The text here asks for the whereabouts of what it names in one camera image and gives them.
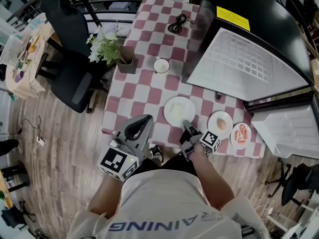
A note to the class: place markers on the person's right forearm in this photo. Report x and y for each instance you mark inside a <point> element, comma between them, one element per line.
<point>214,178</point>

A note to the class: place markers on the brown egg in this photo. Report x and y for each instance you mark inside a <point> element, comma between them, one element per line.
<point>221,123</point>

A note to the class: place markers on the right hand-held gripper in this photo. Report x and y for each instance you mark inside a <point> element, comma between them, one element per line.
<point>210,141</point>

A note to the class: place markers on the white power strip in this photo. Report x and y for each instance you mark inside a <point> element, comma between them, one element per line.
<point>41,141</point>

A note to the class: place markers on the white round plate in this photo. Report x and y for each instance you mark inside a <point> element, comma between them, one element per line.
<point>190,106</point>
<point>234,144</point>
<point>213,131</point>

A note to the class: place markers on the person's left forearm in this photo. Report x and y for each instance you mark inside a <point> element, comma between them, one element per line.
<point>104,198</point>

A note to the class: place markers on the pink white checked tablecloth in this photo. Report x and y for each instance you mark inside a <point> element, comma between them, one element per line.
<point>149,93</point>

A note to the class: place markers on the person's left shoe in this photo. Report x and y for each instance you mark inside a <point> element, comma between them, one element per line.
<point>156,154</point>

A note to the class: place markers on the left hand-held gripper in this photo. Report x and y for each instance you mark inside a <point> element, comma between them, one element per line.
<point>112,162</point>

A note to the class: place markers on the person's white shirt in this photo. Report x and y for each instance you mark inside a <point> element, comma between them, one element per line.
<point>162,200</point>

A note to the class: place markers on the black office chair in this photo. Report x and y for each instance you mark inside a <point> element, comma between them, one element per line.
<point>74,83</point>
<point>296,185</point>

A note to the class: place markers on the white mug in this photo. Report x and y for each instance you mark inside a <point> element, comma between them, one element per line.
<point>161,66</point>

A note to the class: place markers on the person's black shorts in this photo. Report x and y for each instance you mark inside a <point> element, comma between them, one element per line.
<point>174,164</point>

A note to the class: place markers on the cream cloth side table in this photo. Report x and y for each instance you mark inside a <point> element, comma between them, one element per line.
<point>22,78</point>

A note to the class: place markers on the white flower bouquet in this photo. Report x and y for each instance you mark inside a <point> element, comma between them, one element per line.
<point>104,46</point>

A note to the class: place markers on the brown paper vase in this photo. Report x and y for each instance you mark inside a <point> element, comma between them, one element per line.
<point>128,63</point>

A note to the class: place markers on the wood-topped black railing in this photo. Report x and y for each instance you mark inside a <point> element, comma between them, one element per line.
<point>37,2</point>

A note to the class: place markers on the black mini fridge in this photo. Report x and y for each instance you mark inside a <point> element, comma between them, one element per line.
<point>269,9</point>

